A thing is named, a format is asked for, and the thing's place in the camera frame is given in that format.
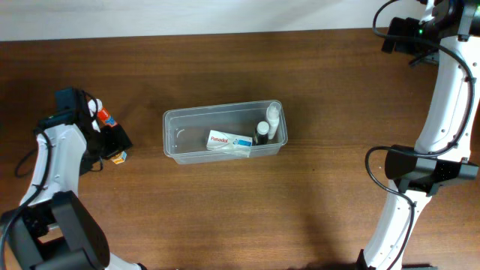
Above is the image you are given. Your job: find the dark bottle white cap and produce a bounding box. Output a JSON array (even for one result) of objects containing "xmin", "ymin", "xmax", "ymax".
[{"xmin": 253, "ymin": 121, "xmax": 269, "ymax": 146}]

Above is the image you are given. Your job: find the clear plastic container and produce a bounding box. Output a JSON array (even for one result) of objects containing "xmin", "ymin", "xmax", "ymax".
[{"xmin": 163, "ymin": 100, "xmax": 288, "ymax": 164}]

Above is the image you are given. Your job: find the orange tube white cap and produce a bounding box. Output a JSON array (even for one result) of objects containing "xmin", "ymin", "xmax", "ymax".
[{"xmin": 97, "ymin": 99, "xmax": 118, "ymax": 127}]

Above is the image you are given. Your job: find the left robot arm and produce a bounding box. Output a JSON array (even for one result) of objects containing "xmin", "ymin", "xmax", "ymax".
[{"xmin": 1, "ymin": 88, "xmax": 144, "ymax": 270}]

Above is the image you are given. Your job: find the white Panadol box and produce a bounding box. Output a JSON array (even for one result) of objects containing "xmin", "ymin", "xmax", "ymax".
[{"xmin": 206, "ymin": 130, "xmax": 253, "ymax": 158}]

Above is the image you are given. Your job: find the white spray bottle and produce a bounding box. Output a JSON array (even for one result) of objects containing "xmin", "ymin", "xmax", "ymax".
[{"xmin": 265, "ymin": 102, "xmax": 281, "ymax": 140}]

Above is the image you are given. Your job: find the small jar gold lid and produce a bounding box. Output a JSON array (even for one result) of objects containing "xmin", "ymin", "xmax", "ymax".
[{"xmin": 110, "ymin": 151, "xmax": 127, "ymax": 164}]

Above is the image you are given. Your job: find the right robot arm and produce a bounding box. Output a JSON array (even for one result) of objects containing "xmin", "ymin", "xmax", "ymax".
[{"xmin": 355, "ymin": 0, "xmax": 479, "ymax": 269}]

